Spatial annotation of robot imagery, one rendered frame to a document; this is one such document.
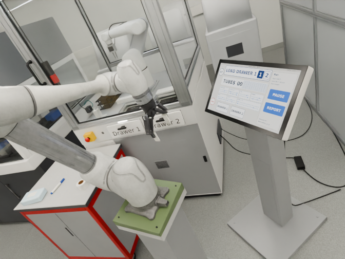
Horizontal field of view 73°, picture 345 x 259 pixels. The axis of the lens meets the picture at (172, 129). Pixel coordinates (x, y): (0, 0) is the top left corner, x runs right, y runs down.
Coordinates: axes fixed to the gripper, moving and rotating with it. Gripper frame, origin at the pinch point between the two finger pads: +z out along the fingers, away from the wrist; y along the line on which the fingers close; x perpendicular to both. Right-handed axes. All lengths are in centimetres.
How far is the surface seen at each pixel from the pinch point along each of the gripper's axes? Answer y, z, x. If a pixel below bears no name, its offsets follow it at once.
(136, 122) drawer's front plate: -21.3, 12.3, -42.1
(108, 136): -13, 19, -72
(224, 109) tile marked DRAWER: -21.1, 4.6, 27.4
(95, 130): -12, 11, -79
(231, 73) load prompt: -34.9, -8.8, 31.4
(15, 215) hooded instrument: 56, 75, -211
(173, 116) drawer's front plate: -29.6, 15.2, -14.9
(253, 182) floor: -47, 108, 17
